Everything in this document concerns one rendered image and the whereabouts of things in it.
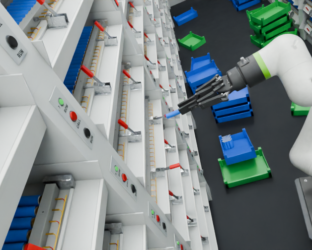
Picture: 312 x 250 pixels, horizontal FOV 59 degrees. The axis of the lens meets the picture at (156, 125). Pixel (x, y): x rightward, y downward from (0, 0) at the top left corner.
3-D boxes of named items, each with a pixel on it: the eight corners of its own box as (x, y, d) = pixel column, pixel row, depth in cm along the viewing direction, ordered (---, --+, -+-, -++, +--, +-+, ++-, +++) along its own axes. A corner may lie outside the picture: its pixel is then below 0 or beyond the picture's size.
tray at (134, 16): (143, 12, 170) (141, -12, 160) (144, 63, 125) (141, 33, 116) (110, 15, 170) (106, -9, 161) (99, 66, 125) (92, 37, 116)
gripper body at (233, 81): (234, 61, 91) (209, 75, 95) (241, 75, 85) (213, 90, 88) (243, 77, 96) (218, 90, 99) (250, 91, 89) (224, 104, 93)
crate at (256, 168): (262, 153, 195) (260, 146, 190) (272, 176, 180) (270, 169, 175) (220, 165, 202) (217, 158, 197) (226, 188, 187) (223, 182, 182)
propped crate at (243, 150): (221, 144, 215) (218, 136, 212) (247, 137, 210) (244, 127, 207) (226, 165, 187) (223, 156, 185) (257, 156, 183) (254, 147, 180)
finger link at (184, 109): (199, 104, 97) (199, 105, 96) (182, 113, 99) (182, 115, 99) (195, 98, 95) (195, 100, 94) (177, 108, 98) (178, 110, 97)
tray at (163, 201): (161, 106, 130) (159, 89, 123) (171, 229, 85) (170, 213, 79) (118, 109, 130) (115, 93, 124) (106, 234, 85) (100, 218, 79)
